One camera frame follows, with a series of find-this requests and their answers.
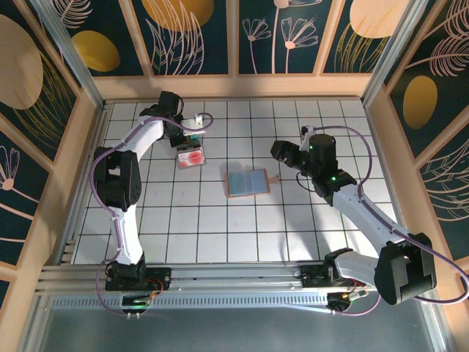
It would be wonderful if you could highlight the clear acrylic card holder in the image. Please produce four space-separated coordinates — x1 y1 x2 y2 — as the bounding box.
174 133 208 170

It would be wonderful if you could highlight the red white card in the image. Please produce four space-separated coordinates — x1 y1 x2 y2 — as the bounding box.
177 149 205 168

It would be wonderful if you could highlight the black controller module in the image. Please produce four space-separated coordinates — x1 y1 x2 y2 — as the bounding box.
327 289 367 316
122 293 151 318

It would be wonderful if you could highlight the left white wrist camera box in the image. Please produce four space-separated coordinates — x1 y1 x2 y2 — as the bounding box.
181 114 207 133

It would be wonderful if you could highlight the purple cable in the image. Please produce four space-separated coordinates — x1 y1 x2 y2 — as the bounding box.
311 125 469 317
91 111 215 318

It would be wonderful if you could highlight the aluminium side rail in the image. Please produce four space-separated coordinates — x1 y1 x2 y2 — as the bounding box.
56 100 113 265

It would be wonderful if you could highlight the aluminium corner post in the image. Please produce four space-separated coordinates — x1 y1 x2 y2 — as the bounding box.
361 0 422 107
29 0 108 111

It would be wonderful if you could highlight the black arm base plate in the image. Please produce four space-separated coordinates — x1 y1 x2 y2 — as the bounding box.
300 263 367 290
105 266 172 293

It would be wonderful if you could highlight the aluminium mounting rail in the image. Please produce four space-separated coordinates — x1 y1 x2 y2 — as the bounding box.
36 262 437 294

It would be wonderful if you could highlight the perforated metal cable tray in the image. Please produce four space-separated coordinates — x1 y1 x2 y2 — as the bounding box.
51 296 330 309

